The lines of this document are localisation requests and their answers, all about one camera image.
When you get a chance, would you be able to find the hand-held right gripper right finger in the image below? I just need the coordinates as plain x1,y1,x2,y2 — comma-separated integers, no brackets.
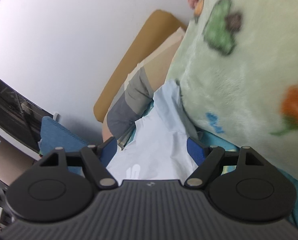
184,137,265,188

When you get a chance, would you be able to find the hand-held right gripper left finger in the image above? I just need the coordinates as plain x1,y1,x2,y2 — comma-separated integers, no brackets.
33,137,119,189

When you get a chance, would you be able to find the white t-shirt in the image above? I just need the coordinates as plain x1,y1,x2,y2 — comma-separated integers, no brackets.
106,80,200,180

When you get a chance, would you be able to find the blue covered chair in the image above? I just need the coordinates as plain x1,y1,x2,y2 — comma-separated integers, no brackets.
37,116,100,175

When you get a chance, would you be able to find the patchwork pillow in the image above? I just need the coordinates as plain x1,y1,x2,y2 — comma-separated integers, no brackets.
102,27,187,150

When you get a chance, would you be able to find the green printed fleece blanket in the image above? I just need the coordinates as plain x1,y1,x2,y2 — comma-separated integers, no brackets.
168,0,298,180

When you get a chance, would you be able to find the mustard headboard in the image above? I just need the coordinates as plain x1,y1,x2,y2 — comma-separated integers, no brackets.
93,9,189,123

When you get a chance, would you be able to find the dark window with grille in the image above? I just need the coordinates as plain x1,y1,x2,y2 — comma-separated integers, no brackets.
0,70,57,153

